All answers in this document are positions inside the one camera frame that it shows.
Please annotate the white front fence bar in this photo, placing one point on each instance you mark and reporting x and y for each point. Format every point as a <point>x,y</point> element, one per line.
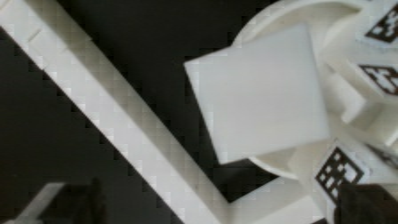
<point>65,55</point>

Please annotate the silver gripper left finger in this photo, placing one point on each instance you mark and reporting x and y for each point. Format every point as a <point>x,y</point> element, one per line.
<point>65,204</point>

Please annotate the round white stool seat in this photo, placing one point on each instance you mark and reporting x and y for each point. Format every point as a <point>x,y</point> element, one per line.
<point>323,14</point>

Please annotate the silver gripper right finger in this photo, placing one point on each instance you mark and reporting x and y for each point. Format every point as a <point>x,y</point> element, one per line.
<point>366,205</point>

